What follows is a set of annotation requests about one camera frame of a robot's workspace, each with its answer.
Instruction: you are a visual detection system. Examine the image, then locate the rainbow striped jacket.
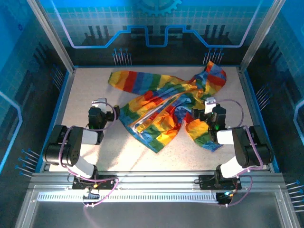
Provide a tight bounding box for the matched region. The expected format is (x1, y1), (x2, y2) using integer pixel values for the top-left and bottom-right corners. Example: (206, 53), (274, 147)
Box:
(108, 60), (228, 154)

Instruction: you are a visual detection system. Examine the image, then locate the black electronics box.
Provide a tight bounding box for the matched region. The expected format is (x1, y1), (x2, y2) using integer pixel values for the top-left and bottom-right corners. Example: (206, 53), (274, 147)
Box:
(215, 191), (235, 206)

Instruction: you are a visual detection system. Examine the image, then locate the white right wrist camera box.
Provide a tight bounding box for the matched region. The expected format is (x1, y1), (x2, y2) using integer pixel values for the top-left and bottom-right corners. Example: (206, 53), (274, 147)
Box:
(204, 96), (217, 114)

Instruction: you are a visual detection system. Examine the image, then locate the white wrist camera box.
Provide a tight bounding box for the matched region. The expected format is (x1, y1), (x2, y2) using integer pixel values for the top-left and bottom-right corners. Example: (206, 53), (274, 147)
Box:
(92, 97), (108, 112)
(204, 96), (217, 114)

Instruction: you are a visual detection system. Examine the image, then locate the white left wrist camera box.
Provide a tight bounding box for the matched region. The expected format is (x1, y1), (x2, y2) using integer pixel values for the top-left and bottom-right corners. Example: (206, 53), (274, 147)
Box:
(92, 97), (108, 112)

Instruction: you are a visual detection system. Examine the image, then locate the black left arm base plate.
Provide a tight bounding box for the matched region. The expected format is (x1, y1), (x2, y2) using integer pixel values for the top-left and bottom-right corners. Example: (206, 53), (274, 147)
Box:
(72, 175), (119, 190)

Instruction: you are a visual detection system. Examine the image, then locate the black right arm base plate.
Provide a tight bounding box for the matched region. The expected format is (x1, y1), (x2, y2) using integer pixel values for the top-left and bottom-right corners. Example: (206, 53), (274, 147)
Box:
(198, 174), (242, 190)

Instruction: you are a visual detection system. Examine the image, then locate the aluminium mounting rail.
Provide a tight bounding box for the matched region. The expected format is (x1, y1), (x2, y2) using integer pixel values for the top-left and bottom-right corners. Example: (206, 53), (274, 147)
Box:
(29, 171), (287, 192)

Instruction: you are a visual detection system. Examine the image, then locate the white slotted cable duct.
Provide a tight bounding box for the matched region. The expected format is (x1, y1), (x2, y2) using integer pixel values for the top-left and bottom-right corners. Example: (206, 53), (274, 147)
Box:
(37, 191), (224, 204)

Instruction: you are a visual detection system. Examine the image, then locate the aluminium frame post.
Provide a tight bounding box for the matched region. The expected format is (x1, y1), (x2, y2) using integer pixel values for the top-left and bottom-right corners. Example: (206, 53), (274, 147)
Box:
(239, 0), (283, 72)
(26, 0), (76, 73)

